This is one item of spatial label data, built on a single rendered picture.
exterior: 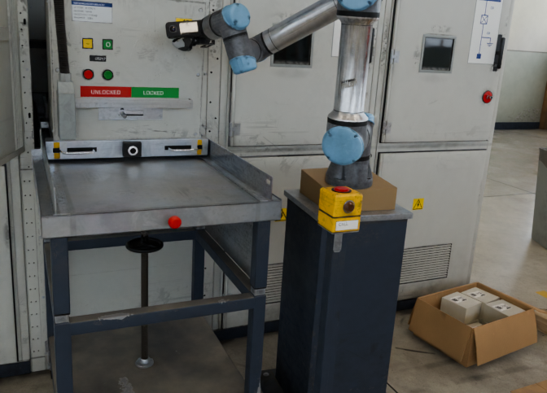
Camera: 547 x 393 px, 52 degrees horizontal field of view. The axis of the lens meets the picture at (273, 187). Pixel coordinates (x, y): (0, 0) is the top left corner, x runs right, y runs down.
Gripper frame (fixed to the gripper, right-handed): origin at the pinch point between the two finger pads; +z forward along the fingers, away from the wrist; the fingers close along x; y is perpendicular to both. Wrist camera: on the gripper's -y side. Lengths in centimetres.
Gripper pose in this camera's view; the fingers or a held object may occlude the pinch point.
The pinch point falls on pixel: (172, 41)
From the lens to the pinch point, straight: 194.5
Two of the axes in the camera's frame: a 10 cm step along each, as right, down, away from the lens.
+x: -1.1, -9.9, -0.6
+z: -6.4, 0.2, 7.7
